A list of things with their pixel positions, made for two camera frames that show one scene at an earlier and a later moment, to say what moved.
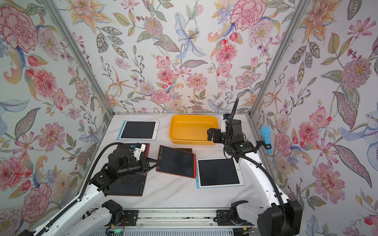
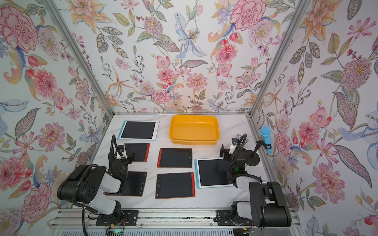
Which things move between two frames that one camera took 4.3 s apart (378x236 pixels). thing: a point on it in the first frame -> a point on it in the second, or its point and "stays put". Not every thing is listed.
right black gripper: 211,135 -> 227,152
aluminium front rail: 179,217 stays put
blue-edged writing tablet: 214,172 stays put
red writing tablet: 130,185 stays put
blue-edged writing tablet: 132,130 stays put
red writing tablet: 176,162 -> 175,185
